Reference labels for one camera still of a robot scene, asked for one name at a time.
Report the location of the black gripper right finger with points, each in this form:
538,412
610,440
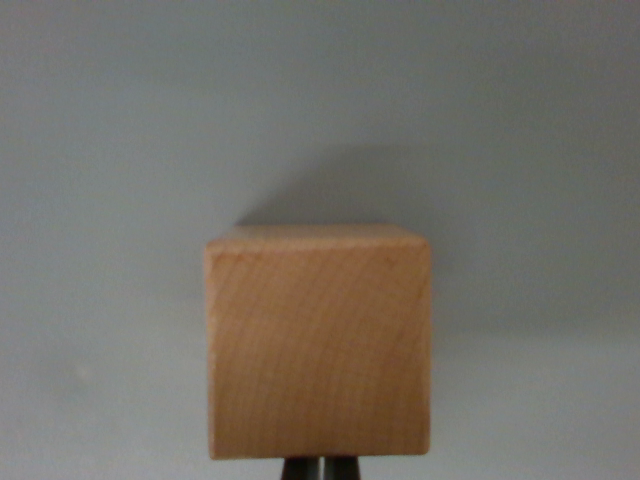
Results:
344,470

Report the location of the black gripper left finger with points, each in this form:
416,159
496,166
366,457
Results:
299,471

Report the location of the wooden cube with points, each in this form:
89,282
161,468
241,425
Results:
320,350

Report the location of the grey plastic tray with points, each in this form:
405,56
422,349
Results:
100,200

